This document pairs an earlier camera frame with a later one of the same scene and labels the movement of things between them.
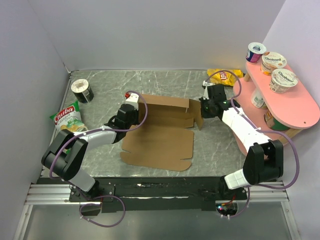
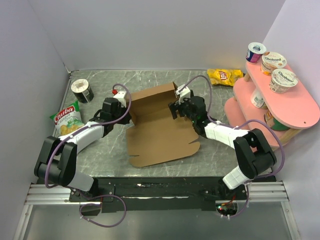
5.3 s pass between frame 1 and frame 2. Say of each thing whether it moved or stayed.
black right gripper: moved
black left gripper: moved
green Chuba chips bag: stayed
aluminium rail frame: stayed
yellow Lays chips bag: stayed
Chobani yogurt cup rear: stayed
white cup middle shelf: stayed
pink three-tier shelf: stayed
